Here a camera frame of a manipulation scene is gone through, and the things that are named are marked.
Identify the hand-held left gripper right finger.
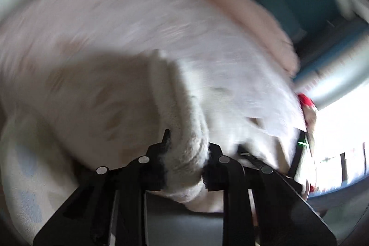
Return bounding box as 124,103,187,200
202,142,337,246

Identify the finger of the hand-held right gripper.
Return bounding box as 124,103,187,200
236,145,279,170

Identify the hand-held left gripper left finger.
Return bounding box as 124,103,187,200
33,129,171,246

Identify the cream sweater with black hearts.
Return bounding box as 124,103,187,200
43,48,306,213

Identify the red cloth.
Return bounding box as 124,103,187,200
297,93,316,108

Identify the pink duvet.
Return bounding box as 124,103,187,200
156,0,302,81

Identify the bed with pink floral sheet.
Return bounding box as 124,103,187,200
0,0,309,166

